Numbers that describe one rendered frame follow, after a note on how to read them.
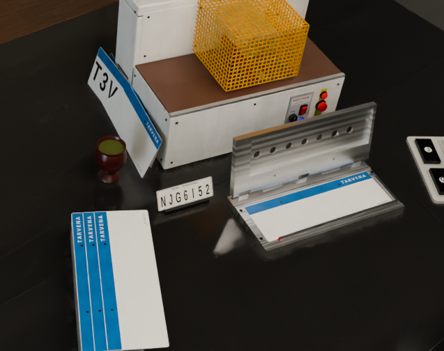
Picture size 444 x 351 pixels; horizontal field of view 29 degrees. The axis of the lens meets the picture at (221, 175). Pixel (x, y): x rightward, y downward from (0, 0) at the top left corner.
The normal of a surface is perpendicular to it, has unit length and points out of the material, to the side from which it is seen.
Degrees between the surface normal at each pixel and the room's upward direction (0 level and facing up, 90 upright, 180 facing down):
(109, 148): 0
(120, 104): 69
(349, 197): 0
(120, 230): 0
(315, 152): 79
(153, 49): 90
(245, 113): 90
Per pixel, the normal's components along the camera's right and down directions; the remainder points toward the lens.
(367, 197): 0.14, -0.72
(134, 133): -0.79, -0.07
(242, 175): 0.49, 0.50
